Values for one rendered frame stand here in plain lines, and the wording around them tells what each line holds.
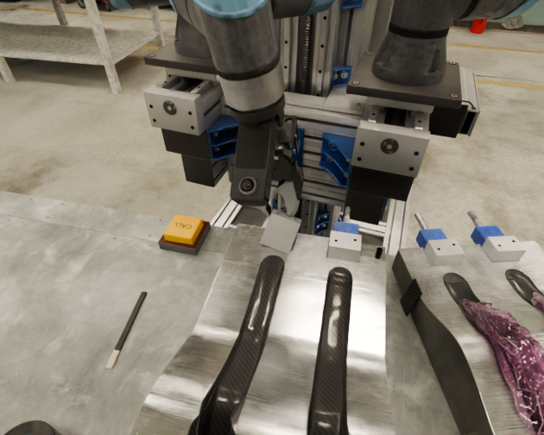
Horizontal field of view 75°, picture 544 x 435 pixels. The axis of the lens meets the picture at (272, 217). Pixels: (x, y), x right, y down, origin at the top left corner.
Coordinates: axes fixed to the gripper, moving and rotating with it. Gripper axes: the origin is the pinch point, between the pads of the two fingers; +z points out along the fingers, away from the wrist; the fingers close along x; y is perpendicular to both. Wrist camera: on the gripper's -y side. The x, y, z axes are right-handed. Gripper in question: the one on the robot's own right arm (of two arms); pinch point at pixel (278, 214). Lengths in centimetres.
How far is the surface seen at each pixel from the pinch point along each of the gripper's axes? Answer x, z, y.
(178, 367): 6.5, -2.4, -26.2
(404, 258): -20.6, 12.3, 1.5
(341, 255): -10.3, 5.4, -3.5
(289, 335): -4.6, 4.1, -18.2
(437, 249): -25.7, 10.5, 2.5
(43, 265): 45.9, 6.0, -10.5
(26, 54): 289, 59, 223
